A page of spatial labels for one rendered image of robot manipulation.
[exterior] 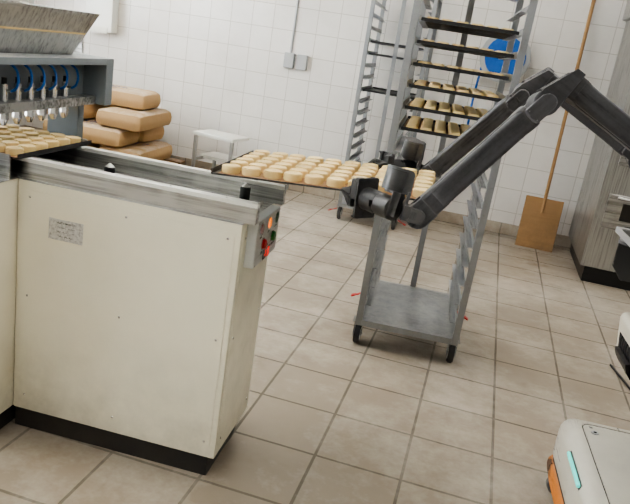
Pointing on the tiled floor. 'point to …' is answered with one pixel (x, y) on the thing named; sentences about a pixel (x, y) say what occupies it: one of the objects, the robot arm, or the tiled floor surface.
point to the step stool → (214, 151)
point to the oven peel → (540, 239)
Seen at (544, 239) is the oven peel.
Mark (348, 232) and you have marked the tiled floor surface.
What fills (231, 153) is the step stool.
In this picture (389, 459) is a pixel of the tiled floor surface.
